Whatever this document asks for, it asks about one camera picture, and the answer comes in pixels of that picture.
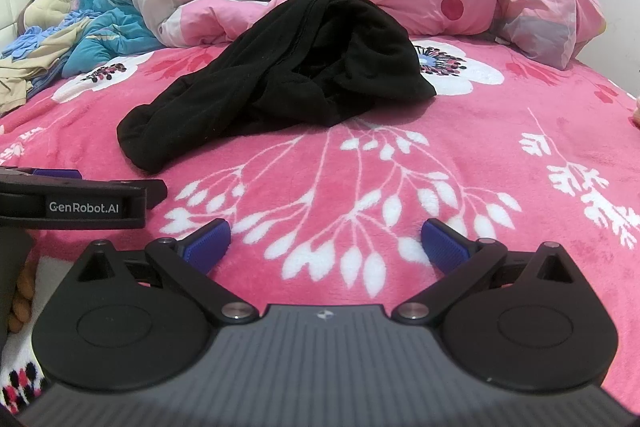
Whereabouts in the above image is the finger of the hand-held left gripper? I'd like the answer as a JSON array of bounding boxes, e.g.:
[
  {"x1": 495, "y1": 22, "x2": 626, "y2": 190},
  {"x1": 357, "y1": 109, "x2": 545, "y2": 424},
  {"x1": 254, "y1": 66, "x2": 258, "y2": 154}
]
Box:
[
  {"x1": 0, "y1": 166, "x2": 84, "y2": 182},
  {"x1": 144, "y1": 179, "x2": 168, "y2": 210}
]

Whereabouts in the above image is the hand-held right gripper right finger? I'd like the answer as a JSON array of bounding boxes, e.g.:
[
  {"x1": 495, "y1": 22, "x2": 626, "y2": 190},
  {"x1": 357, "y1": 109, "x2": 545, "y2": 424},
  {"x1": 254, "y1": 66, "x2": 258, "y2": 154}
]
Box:
[{"x1": 391, "y1": 218, "x2": 576, "y2": 324}]

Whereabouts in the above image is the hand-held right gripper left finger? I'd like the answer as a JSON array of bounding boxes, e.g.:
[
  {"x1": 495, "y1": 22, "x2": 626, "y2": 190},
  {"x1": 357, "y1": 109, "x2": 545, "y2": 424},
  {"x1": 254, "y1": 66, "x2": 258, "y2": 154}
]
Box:
[{"x1": 75, "y1": 218, "x2": 261, "y2": 324}]

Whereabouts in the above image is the black printed t-shirt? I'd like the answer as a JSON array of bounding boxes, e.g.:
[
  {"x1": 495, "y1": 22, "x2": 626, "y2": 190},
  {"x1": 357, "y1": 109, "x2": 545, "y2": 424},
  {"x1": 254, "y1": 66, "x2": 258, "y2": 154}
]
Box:
[{"x1": 116, "y1": 0, "x2": 437, "y2": 174}]

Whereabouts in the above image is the person's left hand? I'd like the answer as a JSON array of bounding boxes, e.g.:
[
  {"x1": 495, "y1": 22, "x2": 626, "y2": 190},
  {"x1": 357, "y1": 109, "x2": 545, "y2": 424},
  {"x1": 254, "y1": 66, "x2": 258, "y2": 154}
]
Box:
[{"x1": 9, "y1": 264, "x2": 37, "y2": 334}]

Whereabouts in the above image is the pink floral blanket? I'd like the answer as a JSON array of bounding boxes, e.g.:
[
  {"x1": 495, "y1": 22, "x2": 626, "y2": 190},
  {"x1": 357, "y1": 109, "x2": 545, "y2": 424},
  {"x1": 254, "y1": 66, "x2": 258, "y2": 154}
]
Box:
[{"x1": 0, "y1": 32, "x2": 640, "y2": 408}]

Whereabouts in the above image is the beige cloth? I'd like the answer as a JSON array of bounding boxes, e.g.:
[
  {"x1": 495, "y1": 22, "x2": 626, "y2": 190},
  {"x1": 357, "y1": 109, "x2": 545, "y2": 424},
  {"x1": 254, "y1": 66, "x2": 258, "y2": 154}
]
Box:
[{"x1": 0, "y1": 0, "x2": 96, "y2": 115}]

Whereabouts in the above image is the periwinkle blue cloth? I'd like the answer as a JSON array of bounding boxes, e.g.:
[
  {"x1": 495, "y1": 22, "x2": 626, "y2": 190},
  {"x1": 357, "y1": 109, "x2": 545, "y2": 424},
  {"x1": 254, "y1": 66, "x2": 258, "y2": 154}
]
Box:
[{"x1": 2, "y1": 9, "x2": 93, "y2": 60}]

